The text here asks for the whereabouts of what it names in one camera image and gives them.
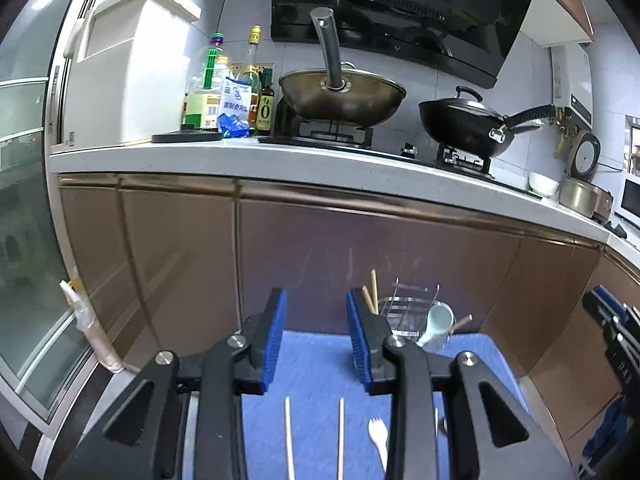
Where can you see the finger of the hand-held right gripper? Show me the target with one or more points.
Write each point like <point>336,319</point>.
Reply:
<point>602,305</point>

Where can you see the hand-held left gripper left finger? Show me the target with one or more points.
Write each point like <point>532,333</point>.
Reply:
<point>274,340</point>

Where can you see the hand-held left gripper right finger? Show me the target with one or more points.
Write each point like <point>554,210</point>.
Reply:
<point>357,340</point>

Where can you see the clear plastic utensil holder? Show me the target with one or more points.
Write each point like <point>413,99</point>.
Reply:
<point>400,310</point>

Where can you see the white plastic fork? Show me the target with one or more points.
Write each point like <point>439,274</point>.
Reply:
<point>378,437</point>

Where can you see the wooden chopstick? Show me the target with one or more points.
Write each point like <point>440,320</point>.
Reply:
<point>374,290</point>
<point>367,299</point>
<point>288,440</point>
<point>341,440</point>
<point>461,324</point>

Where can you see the blue terry towel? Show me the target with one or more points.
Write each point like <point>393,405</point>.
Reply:
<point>310,360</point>

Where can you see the light blue ceramic spoon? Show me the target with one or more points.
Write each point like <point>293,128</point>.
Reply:
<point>440,322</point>

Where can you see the white microwave oven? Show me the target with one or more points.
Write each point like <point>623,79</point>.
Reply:
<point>631,200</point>

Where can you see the golden rice cooker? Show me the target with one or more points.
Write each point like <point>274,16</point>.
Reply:
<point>582,197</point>

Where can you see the white bowl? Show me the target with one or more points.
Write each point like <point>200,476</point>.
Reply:
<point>544,183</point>

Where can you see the plastic wrapped stick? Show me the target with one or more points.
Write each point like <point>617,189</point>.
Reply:
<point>92,330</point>

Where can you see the black gas stove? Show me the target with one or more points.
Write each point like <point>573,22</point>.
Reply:
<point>350,141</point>

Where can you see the flat black tray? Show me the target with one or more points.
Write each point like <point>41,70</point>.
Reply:
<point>185,136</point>

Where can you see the white water heater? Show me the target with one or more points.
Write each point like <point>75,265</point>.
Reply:
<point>572,80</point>

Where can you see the dark soy sauce bottle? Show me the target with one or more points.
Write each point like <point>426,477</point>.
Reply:
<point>265,107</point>

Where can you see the black pan with lid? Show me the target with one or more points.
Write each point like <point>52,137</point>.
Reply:
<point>460,120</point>

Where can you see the blue white salt bag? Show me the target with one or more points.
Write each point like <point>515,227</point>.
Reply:
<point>235,105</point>

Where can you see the clear cooking oil bottle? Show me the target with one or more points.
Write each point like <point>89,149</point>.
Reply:
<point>210,80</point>

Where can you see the sliding glass door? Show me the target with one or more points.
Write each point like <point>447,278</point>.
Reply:
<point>30,210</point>

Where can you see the yellow cap glass bottle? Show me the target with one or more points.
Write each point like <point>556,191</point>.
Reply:
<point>251,60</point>

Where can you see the white countertop appliance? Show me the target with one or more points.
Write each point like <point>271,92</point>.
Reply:
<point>135,70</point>

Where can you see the black range hood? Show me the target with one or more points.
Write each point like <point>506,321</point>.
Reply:
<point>400,10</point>

